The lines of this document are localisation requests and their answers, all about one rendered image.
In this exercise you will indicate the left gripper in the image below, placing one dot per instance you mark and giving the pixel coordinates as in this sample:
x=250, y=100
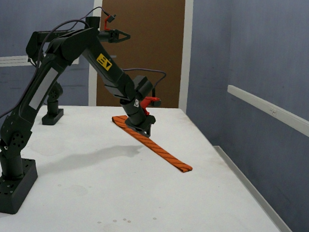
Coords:
x=110, y=36

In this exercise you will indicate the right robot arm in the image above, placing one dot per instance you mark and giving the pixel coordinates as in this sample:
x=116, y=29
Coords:
x=16, y=129

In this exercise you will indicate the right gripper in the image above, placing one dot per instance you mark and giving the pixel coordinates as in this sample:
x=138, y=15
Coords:
x=141, y=121

